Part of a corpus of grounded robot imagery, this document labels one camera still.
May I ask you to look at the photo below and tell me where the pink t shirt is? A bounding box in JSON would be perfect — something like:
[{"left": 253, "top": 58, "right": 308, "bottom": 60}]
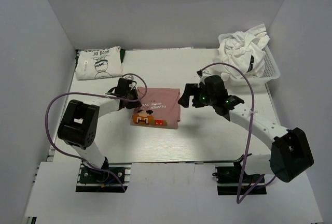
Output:
[{"left": 130, "top": 88, "right": 181, "bottom": 130}]

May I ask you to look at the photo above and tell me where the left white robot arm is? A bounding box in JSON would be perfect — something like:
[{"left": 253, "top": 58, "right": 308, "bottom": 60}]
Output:
[{"left": 57, "top": 78, "right": 141, "bottom": 170}]

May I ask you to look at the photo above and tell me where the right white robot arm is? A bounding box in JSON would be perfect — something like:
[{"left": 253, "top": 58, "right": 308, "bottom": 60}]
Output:
[{"left": 178, "top": 75, "right": 314, "bottom": 183}]

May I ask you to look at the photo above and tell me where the crumpled white shirts pile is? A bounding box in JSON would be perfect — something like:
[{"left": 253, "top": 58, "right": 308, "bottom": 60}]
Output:
[{"left": 213, "top": 24, "right": 270, "bottom": 78}]

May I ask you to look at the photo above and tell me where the folded white printed t shirt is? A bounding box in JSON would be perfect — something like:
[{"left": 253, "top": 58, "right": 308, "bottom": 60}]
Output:
[{"left": 75, "top": 46, "right": 123, "bottom": 80}]

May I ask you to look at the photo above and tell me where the folded dark green t shirt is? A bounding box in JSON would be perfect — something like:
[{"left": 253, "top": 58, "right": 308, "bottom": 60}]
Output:
[{"left": 120, "top": 49, "right": 126, "bottom": 64}]

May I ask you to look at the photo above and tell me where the white plastic basket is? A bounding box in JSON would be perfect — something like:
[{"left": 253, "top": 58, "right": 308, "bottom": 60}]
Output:
[{"left": 218, "top": 33, "right": 280, "bottom": 86}]

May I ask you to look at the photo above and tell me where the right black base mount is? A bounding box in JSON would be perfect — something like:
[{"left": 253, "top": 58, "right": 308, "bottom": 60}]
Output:
[{"left": 212, "top": 166, "right": 260, "bottom": 195}]

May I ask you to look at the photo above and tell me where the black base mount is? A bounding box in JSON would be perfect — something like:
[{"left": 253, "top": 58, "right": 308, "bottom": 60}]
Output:
[
  {"left": 212, "top": 166, "right": 260, "bottom": 195},
  {"left": 76, "top": 163, "right": 131, "bottom": 193}
]

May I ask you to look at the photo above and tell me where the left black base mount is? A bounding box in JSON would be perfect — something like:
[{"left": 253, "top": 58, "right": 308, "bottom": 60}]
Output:
[{"left": 76, "top": 163, "right": 131, "bottom": 193}]

